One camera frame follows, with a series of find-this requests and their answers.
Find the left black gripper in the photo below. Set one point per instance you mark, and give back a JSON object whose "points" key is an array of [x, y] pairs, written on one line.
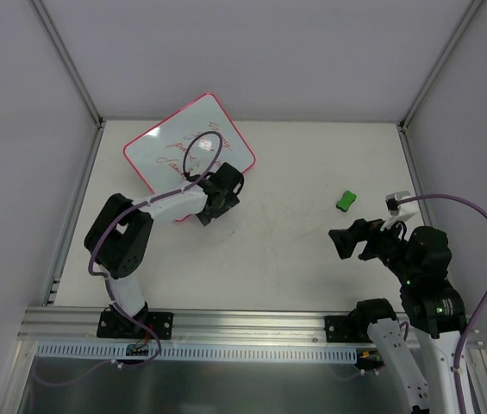
{"points": [[210, 212]]}

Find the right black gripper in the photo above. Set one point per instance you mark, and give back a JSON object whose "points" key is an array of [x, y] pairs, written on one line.
{"points": [[366, 241]]}

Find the green whiteboard eraser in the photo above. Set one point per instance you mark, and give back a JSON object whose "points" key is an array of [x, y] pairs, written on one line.
{"points": [[346, 201]]}

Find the pink framed whiteboard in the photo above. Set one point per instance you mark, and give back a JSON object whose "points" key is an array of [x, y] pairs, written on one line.
{"points": [[188, 140]]}

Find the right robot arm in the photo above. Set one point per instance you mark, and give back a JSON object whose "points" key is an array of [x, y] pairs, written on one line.
{"points": [[434, 309]]}

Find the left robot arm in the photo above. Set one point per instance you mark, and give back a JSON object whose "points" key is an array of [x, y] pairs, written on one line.
{"points": [[117, 243]]}

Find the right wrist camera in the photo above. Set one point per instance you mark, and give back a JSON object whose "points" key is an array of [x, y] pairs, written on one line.
{"points": [[401, 207]]}

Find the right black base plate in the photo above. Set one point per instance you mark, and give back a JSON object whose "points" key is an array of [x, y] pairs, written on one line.
{"points": [[344, 329]]}

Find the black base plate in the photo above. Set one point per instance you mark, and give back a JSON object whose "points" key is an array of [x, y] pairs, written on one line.
{"points": [[344, 329], [112, 325]]}

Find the white slotted cable duct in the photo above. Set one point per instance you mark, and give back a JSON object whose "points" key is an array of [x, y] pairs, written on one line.
{"points": [[198, 352]]}

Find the aluminium mounting rail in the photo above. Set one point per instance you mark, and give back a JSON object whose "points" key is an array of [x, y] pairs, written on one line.
{"points": [[214, 327]]}

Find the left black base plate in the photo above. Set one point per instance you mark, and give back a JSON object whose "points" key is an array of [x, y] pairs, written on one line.
{"points": [[112, 325]]}

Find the left aluminium frame post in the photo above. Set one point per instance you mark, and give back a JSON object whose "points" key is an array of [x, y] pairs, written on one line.
{"points": [[51, 31]]}

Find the aluminium frame post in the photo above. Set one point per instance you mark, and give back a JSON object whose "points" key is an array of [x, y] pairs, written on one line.
{"points": [[51, 31], [464, 22]]}

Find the right aluminium frame post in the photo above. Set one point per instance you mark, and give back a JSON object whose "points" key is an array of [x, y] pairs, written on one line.
{"points": [[464, 22]]}

